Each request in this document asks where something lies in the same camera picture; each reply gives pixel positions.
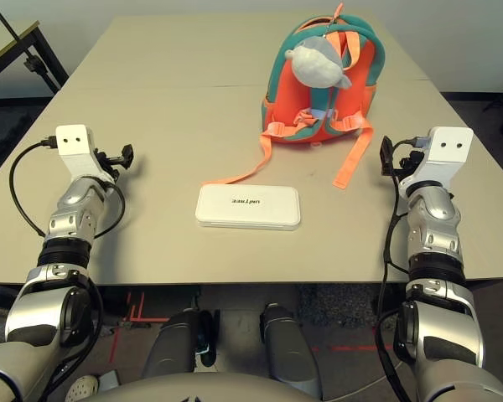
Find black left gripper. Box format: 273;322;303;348
95;143;135;182

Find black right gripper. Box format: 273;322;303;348
380;135;424;179

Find grey plush toy pendant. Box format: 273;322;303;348
284;35;352;90

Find orange teal backpack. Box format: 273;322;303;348
200;2;387;190

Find white pencil case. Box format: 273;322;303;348
194;184;302;229

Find black pole clamp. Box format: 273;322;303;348
23;54;44;75

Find thin black pole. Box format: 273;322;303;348
0;0;16;38

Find grey robot left leg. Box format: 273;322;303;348
140;308;215;380

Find grey robot leg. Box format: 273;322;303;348
140;308;215;380
259;301;324;399

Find grey robot right leg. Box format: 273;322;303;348
259;301;324;399

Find white perforated shoe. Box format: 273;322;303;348
65;374;100;402

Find grey robot torso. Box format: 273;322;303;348
79;370;315;402

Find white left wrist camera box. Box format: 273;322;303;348
54;124;114;183

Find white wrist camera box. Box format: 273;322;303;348
54;124;114;183
402;126;474;189

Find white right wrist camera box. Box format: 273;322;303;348
402;126;474;189

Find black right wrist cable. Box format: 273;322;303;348
375;136;428;402

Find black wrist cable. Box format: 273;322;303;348
9;136;127;242
375;136;428;402

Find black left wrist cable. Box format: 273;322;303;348
9;136;127;242

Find side table with black frame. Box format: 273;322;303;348
0;19;70;100

